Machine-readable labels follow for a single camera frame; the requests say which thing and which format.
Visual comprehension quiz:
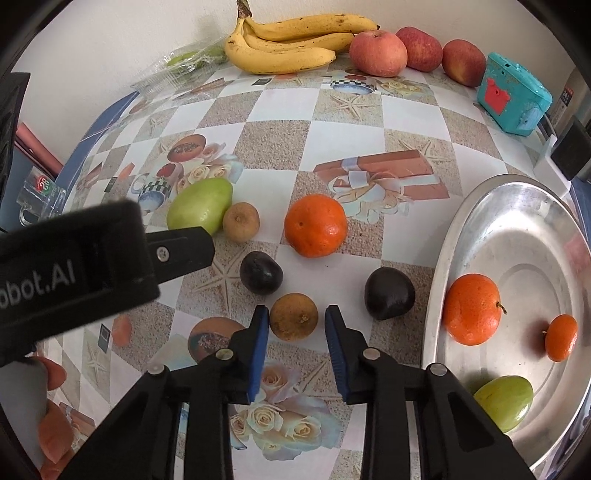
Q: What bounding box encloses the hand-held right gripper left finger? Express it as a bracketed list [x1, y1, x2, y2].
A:
[60, 305, 271, 480]

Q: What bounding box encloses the red tube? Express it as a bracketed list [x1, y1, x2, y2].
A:
[16, 121, 65, 178]

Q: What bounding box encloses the pale red apple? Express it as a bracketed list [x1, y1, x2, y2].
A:
[349, 30, 409, 78]

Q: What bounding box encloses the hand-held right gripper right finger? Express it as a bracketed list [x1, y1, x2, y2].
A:
[324, 304, 536, 480]

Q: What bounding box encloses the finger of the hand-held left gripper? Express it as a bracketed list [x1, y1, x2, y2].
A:
[145, 226, 216, 283]

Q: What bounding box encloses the clear plastic fruit bag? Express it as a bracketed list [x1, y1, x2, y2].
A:
[131, 41, 229, 93]

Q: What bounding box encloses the stainless steel basin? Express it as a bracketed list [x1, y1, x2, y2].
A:
[421, 174, 591, 476]

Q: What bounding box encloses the teal toy box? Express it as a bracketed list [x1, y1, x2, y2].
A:
[476, 52, 553, 137]

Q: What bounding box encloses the small brown round fruit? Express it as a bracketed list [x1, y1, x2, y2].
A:
[222, 202, 260, 244]
[269, 292, 319, 342]

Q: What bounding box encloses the black charger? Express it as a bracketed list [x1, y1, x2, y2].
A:
[550, 115, 591, 182]

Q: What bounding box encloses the yellow banana bunch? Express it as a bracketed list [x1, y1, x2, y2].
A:
[225, 0, 382, 75]

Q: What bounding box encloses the clear glass mug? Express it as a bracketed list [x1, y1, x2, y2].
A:
[16, 166, 70, 227]

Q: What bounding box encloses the green jujube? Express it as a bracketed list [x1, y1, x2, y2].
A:
[473, 375, 535, 435]
[166, 178, 234, 236]

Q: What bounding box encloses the small orange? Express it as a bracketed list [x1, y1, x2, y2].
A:
[542, 314, 579, 363]

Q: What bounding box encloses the dark purple plum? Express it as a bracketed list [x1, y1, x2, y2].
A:
[364, 267, 416, 321]
[239, 251, 284, 295]

